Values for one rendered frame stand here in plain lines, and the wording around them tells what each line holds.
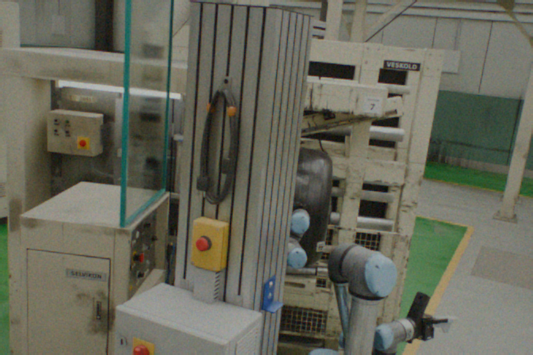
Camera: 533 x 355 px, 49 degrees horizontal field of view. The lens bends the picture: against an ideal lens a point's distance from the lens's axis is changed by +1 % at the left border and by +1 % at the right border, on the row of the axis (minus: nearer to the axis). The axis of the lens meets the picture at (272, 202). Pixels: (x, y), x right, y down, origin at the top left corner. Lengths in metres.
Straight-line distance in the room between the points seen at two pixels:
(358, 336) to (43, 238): 1.15
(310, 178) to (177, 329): 1.29
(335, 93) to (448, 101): 8.92
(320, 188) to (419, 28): 9.56
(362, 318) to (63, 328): 1.12
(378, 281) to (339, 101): 1.40
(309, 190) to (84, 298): 1.06
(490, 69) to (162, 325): 10.64
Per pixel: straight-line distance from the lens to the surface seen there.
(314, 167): 2.65
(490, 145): 11.78
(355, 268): 1.76
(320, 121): 3.10
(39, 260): 2.25
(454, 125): 11.81
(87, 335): 2.30
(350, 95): 2.95
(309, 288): 2.81
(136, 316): 1.57
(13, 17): 5.95
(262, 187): 1.52
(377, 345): 1.98
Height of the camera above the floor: 1.94
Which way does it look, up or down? 15 degrees down
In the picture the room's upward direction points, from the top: 6 degrees clockwise
